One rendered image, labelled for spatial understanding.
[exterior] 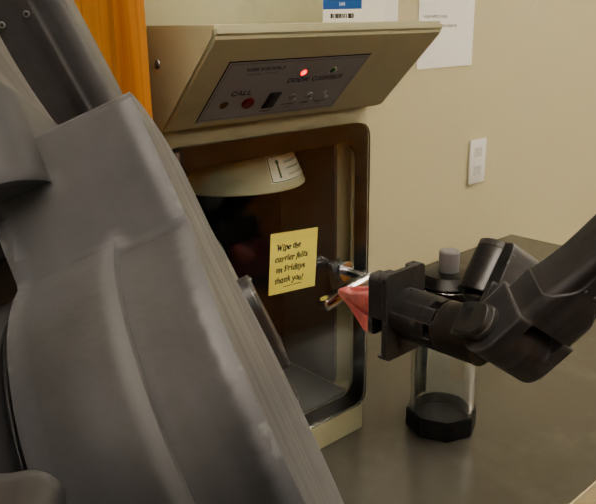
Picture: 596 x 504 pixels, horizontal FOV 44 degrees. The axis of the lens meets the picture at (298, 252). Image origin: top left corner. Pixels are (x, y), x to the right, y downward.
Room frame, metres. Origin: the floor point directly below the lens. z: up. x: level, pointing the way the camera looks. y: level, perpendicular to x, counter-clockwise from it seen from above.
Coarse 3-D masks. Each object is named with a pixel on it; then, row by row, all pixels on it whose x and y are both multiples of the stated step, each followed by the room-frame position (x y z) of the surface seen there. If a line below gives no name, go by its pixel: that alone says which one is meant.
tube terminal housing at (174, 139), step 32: (160, 0) 0.75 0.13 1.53; (192, 0) 0.77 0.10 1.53; (224, 0) 0.80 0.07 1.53; (256, 0) 0.83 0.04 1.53; (288, 0) 0.86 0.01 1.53; (320, 0) 0.89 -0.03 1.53; (224, 128) 0.80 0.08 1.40; (256, 128) 0.83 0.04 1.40; (288, 128) 0.86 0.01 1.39; (352, 416) 0.93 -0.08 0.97; (320, 448) 0.89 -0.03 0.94
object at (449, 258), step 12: (444, 252) 0.95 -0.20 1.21; (456, 252) 0.94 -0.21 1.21; (432, 264) 0.98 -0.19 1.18; (444, 264) 0.94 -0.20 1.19; (456, 264) 0.94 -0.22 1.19; (432, 276) 0.93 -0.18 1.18; (444, 276) 0.93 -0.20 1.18; (456, 276) 0.93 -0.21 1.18; (432, 288) 0.92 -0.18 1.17; (444, 288) 0.91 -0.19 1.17; (456, 288) 0.91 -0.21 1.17
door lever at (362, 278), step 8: (344, 264) 0.90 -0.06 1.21; (344, 272) 0.90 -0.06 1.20; (352, 272) 0.89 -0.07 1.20; (360, 272) 0.88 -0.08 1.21; (368, 272) 0.87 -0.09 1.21; (344, 280) 0.90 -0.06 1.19; (352, 280) 0.86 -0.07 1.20; (360, 280) 0.85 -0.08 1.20; (368, 280) 0.86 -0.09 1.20; (328, 296) 0.82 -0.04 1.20; (336, 296) 0.82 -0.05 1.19; (320, 304) 0.82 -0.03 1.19; (328, 304) 0.81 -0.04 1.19; (336, 304) 0.82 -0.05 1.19
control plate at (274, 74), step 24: (240, 72) 0.71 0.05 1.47; (264, 72) 0.73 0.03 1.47; (288, 72) 0.75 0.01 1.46; (312, 72) 0.78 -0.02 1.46; (336, 72) 0.80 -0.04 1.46; (216, 96) 0.72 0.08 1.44; (240, 96) 0.74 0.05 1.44; (264, 96) 0.76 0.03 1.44; (288, 96) 0.79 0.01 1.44; (312, 96) 0.82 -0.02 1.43; (336, 96) 0.85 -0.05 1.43; (216, 120) 0.75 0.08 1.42
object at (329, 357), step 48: (240, 144) 0.79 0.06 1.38; (288, 144) 0.84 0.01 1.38; (336, 144) 0.89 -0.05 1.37; (240, 192) 0.79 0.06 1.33; (288, 192) 0.84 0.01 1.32; (336, 192) 0.89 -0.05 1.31; (240, 240) 0.79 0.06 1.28; (336, 240) 0.89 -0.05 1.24; (336, 288) 0.89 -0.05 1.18; (288, 336) 0.84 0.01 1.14; (336, 336) 0.89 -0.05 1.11; (336, 384) 0.89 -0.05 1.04
